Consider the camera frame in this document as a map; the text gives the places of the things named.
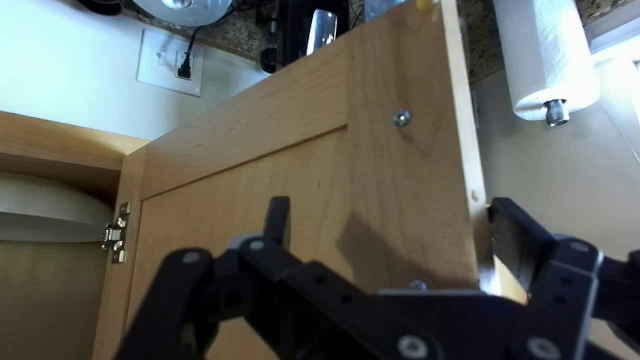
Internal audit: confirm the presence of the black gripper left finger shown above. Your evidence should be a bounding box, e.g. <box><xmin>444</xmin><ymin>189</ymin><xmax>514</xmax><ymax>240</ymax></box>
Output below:
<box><xmin>115</xmin><ymin>195</ymin><xmax>441</xmax><ymax>360</ymax></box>

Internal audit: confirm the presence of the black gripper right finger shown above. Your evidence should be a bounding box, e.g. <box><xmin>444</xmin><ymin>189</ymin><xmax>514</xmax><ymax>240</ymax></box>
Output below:
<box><xmin>488</xmin><ymin>198</ymin><xmax>640</xmax><ymax>360</ymax></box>

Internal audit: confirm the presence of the wooden cabinet door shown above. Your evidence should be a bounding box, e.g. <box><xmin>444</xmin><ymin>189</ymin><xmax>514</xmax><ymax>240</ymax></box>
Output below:
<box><xmin>91</xmin><ymin>0</ymin><xmax>493</xmax><ymax>360</ymax></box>

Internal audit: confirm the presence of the metal cabinet door hinge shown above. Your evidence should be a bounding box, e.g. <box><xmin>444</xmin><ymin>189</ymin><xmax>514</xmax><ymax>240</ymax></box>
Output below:
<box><xmin>102</xmin><ymin>202</ymin><xmax>131</xmax><ymax>263</ymax></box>

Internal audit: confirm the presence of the white ceramic bowl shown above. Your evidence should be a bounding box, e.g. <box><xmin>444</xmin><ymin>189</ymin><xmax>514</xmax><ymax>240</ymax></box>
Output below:
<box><xmin>0</xmin><ymin>172</ymin><xmax>111</xmax><ymax>244</ymax></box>

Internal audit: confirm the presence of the white paper towel roll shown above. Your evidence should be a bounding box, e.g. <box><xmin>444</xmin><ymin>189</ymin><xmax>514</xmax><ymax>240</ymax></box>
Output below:
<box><xmin>492</xmin><ymin>0</ymin><xmax>600</xmax><ymax>128</ymax></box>

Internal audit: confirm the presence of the black coffee machine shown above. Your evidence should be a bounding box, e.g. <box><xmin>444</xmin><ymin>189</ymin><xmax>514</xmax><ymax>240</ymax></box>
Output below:
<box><xmin>255</xmin><ymin>0</ymin><xmax>349</xmax><ymax>74</ymax></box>

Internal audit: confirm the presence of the wooden wall cabinet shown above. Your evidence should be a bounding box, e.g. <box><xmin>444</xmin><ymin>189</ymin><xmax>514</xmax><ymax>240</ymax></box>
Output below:
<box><xmin>0</xmin><ymin>112</ymin><xmax>143</xmax><ymax>360</ymax></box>

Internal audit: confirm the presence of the white wall power outlet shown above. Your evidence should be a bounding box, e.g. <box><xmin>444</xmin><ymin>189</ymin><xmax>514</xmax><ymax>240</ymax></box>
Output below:
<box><xmin>135</xmin><ymin>27</ymin><xmax>203</xmax><ymax>96</ymax></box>

